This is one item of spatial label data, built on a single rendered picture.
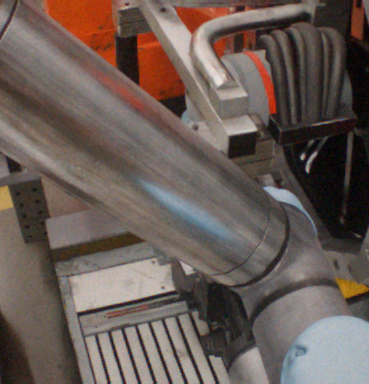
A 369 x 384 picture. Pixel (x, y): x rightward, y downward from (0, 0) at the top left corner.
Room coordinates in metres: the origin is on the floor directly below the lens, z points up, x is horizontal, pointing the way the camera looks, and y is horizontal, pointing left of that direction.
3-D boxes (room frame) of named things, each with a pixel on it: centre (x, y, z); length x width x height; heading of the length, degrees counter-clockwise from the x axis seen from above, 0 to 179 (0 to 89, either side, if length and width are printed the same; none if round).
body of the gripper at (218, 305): (0.31, -0.06, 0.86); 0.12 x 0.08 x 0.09; 17
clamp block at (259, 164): (0.45, -0.04, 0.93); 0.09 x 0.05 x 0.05; 107
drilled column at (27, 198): (1.17, 0.46, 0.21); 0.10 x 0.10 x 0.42; 17
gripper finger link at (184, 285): (0.36, -0.01, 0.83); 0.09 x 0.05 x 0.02; 26
